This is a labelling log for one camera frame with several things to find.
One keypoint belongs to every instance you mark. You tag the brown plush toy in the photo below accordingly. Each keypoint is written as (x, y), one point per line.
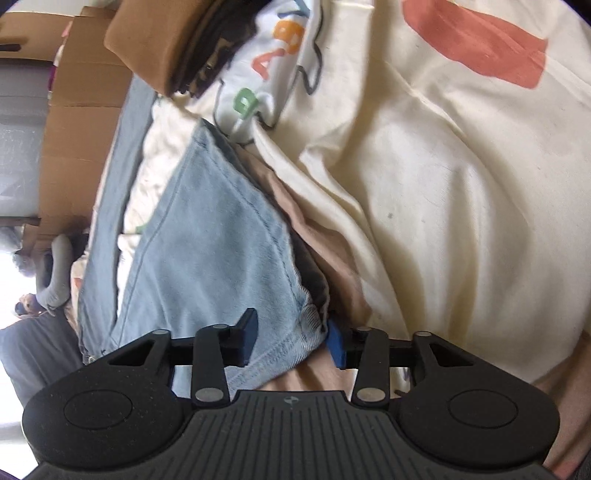
(27, 305)

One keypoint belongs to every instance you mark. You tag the grey plush neck pillow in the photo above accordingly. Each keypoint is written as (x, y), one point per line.
(57, 277)

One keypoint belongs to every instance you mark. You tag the light blue denim pants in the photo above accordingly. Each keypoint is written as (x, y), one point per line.
(217, 240)

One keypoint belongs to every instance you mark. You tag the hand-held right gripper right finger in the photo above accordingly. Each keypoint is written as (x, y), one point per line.
(335, 346)

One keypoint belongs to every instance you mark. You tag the white plastic-wrapped pillow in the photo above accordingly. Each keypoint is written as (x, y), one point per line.
(14, 281)

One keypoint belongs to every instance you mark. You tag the dark patterned garment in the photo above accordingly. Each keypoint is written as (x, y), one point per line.
(217, 50)

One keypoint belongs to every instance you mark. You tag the dark grey garment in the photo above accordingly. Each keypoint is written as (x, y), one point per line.
(37, 355)

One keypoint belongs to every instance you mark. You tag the plastic-wrapped grey mattress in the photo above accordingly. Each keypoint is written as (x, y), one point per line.
(21, 138)

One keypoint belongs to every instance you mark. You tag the cream printed bedsheet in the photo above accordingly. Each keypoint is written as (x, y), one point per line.
(452, 194)

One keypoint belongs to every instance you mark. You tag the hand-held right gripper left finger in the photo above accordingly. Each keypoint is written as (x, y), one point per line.
(249, 334)

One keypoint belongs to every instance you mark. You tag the brown cardboard sheet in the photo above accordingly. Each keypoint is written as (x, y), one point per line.
(78, 129)

